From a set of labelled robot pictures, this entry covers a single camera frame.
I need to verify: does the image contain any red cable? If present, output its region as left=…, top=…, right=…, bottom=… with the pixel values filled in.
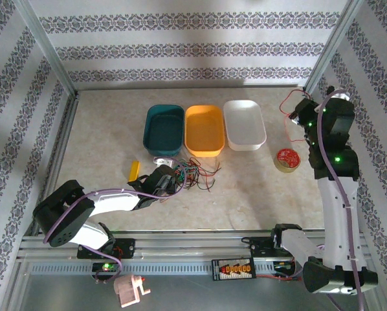
left=280, top=89, right=313, bottom=143
left=185, top=157, right=217, bottom=192

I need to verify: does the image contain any black cable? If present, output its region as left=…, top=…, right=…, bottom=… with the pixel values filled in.
left=179, top=168, right=201, bottom=192

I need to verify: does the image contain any yellow block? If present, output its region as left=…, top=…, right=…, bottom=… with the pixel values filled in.
left=127, top=161, right=140, bottom=182

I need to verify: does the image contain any white plastic bin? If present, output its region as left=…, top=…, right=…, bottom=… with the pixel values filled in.
left=223, top=99, right=267, bottom=152

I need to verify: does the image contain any teal plastic bin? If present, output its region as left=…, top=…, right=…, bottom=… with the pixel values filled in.
left=142, top=104, right=185, bottom=156

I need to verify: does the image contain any orange plastic bin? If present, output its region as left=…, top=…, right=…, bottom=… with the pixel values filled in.
left=184, top=104, right=226, bottom=158

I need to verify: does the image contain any small board green light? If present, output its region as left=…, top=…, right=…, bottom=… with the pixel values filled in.
left=91, top=261, right=120, bottom=273

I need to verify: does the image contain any black power distribution board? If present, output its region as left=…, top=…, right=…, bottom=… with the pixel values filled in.
left=212, top=258, right=256, bottom=281

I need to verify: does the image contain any grey metal shelf plate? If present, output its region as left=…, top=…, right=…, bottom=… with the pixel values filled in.
left=17, top=273, right=369, bottom=311

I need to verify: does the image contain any small black circuit board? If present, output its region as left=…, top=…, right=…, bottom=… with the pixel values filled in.
left=273, top=260, right=295, bottom=272

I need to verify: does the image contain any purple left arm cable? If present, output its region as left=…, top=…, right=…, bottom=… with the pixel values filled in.
left=43, top=168, right=188, bottom=284

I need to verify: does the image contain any aluminium mounting rail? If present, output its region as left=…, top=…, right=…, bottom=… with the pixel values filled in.
left=17, top=229, right=372, bottom=260

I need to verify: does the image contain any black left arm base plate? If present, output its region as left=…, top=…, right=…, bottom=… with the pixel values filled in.
left=76, top=238, right=136, bottom=260

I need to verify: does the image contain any aluminium frame post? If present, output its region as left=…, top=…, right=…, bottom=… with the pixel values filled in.
left=14, top=0, right=80, bottom=98
left=304, top=0, right=365, bottom=94

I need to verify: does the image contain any grey slotted cable duct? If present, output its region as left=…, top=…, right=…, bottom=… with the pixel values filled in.
left=30, top=262, right=294, bottom=275

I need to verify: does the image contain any pink clamp bracket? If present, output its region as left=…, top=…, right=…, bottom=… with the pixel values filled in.
left=113, top=274, right=151, bottom=308

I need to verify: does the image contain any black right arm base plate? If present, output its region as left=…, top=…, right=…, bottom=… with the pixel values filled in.
left=241, top=236, right=280, bottom=259

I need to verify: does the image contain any thin red power wire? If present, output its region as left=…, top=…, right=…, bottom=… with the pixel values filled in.
left=256, top=273, right=304, bottom=282

